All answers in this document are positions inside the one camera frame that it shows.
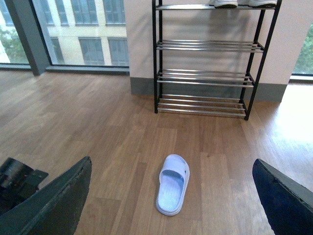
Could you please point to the light blue slipper far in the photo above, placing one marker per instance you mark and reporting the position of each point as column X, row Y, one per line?
column 173, row 182

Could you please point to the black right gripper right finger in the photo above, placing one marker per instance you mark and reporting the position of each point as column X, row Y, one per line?
column 287, row 204

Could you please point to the black metal shoe rack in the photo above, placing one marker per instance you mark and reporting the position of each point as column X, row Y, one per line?
column 209, row 61

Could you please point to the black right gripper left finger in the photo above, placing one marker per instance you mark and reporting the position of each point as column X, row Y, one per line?
column 55, row 209

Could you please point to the grey sneaker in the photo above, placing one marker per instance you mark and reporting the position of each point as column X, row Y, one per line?
column 223, row 3
column 258, row 3

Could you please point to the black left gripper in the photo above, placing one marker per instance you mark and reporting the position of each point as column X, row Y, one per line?
column 17, row 183

